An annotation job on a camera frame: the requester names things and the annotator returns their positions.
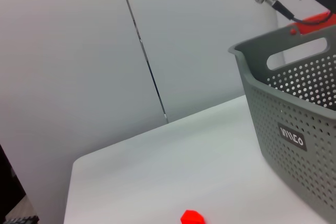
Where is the orange-red wedge block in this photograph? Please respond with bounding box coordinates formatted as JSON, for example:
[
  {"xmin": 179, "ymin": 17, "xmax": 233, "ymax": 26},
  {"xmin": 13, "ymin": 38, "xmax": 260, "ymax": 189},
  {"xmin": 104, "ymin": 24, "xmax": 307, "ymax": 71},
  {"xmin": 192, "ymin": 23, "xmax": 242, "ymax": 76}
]
[{"xmin": 180, "ymin": 209, "xmax": 206, "ymax": 224}]

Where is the black ridged background object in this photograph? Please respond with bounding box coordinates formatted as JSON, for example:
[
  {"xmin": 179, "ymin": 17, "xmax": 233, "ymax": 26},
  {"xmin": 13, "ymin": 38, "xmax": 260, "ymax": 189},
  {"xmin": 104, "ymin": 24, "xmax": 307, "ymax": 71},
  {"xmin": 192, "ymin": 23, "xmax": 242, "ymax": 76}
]
[{"xmin": 4, "ymin": 215, "xmax": 40, "ymax": 224}]

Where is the orange bin handle clip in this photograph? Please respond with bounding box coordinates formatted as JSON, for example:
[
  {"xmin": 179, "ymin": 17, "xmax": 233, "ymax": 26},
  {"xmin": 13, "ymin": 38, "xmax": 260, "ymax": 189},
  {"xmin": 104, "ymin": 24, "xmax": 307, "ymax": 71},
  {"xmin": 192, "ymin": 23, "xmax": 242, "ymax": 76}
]
[{"xmin": 287, "ymin": 10, "xmax": 336, "ymax": 36}]

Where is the grey perforated plastic storage bin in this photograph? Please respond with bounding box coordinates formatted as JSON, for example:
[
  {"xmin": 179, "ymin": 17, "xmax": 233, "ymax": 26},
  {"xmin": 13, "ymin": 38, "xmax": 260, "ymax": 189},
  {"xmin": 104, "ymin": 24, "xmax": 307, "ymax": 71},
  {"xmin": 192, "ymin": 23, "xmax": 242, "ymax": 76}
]
[{"xmin": 227, "ymin": 26, "xmax": 336, "ymax": 223}]

